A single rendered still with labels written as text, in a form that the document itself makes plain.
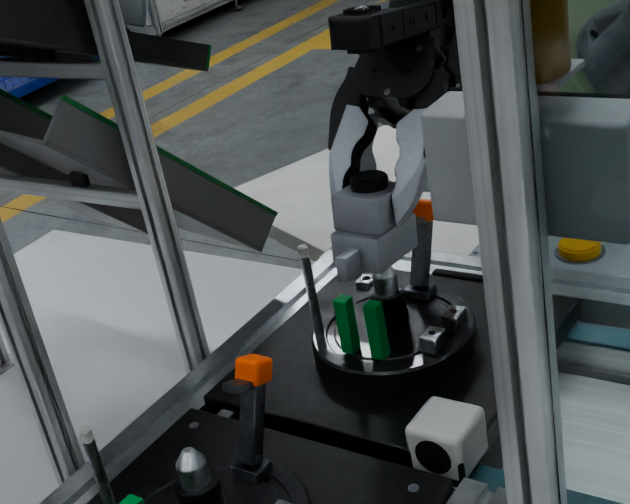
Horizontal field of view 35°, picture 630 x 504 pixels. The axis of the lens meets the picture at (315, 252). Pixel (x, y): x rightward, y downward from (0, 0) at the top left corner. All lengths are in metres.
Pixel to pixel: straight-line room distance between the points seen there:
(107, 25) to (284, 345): 0.31
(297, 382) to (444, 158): 0.32
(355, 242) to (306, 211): 0.63
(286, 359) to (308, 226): 0.51
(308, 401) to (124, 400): 0.32
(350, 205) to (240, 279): 0.50
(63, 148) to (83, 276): 0.53
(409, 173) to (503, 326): 0.23
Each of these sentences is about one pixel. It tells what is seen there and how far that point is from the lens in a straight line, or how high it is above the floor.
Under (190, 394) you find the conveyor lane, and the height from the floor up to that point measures 0.96.
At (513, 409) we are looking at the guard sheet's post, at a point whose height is 1.07.
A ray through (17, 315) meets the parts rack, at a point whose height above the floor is 1.09.
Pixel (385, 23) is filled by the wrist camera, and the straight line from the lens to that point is 0.76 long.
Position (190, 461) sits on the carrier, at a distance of 0.66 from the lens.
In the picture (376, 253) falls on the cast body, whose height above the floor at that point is 1.08.
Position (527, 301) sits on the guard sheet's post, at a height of 1.14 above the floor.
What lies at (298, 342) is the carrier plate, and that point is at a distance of 0.89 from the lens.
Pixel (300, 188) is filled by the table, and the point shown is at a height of 0.86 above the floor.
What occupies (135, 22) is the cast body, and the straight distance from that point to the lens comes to 0.98.
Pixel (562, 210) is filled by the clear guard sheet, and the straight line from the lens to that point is 0.54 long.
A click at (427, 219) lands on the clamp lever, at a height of 1.06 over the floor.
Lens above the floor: 1.44
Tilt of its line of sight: 27 degrees down
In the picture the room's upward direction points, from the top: 11 degrees counter-clockwise
